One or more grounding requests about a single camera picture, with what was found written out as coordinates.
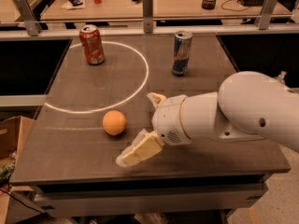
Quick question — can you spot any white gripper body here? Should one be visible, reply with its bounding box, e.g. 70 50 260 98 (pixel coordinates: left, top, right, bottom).
151 95 192 146

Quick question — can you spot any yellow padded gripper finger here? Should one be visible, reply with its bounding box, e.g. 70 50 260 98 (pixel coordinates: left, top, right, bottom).
116 129 164 167
147 92 166 109

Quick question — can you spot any orange fruit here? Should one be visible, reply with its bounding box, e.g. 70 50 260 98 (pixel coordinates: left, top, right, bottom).
103 110 126 136

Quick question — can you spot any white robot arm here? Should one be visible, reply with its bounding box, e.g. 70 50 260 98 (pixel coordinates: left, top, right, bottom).
116 71 299 167

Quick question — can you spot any blue silver energy drink can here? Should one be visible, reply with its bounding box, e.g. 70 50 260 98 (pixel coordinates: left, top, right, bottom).
172 31 192 77

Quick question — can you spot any red soda can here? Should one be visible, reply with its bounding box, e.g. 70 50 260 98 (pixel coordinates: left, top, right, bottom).
79 24 105 65

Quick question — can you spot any black mesh pen cup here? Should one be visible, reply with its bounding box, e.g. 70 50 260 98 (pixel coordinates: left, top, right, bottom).
202 0 217 10

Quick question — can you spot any cardboard box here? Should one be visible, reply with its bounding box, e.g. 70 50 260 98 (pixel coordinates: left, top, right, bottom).
0 116 35 160

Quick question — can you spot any white table drawer frame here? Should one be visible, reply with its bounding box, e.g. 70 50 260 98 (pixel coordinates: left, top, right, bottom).
35 175 268 217

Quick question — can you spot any middle metal bracket post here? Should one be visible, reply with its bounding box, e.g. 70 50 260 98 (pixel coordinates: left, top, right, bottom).
142 0 153 34

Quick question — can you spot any metal bracket post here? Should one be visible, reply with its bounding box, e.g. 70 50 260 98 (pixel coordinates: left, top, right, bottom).
13 0 41 36
142 0 153 34
255 0 278 30

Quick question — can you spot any black cable on desk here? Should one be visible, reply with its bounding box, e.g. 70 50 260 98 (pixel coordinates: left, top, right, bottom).
220 0 251 13

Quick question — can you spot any right metal bracket post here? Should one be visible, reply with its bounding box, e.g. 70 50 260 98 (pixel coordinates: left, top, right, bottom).
255 0 278 30

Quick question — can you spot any left metal bracket post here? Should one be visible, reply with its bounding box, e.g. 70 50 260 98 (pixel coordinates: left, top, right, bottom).
13 0 41 36

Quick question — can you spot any black cable near floor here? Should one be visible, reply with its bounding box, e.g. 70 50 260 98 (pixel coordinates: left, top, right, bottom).
0 188 52 219

